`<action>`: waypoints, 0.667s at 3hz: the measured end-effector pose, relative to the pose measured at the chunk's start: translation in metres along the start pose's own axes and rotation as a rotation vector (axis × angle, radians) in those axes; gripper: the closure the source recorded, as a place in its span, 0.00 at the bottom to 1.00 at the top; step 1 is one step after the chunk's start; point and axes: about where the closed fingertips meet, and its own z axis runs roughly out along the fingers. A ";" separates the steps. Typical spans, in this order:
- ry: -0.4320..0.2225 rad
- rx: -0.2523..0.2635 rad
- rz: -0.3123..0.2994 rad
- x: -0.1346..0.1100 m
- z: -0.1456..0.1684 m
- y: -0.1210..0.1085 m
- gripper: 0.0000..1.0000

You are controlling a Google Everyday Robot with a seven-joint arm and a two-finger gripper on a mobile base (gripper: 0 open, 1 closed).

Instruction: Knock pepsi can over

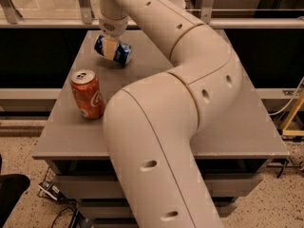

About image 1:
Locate top grey drawer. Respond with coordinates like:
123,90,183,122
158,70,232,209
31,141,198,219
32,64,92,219
52,174,263,200

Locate metal window railing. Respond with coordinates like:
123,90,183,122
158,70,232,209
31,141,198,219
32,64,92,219
0,0,304,29

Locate wire basket with items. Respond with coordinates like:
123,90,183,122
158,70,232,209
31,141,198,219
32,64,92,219
38,168,66,201

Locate blue pepsi can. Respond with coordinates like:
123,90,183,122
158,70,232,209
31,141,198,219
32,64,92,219
94,35,132,66

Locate black chair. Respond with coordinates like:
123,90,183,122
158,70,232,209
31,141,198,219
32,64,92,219
0,154,31,228

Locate bottom grey drawer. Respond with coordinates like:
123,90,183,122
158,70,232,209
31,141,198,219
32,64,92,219
93,219,139,228

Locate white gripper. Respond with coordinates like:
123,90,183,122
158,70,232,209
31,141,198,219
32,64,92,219
99,13,128,60

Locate grey drawer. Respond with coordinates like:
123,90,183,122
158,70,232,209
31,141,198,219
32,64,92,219
77,201,237,219
93,219,139,228
52,174,263,200

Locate orange coca-cola can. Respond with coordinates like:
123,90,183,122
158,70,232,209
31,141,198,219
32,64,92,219
70,69,105,120

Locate middle grey drawer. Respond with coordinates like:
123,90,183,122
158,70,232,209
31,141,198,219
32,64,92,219
77,201,237,219

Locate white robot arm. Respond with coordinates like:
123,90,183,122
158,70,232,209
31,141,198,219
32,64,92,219
101,0,242,228

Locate black floor cable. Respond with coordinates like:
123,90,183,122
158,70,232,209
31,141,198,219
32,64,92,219
50,206,84,228

